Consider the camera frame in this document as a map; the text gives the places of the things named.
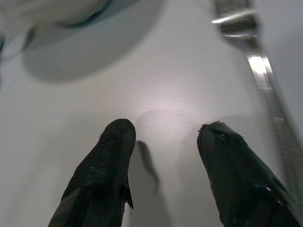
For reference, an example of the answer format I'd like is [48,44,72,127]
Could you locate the white ribbed bowl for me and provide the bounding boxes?
[0,0,114,27]

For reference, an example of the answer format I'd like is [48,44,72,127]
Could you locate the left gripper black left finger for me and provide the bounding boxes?
[47,118,137,227]

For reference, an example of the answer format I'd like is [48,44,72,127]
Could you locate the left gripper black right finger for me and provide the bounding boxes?
[196,120,303,227]

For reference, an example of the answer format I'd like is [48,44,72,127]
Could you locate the silver metal fork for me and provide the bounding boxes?
[211,0,303,199]

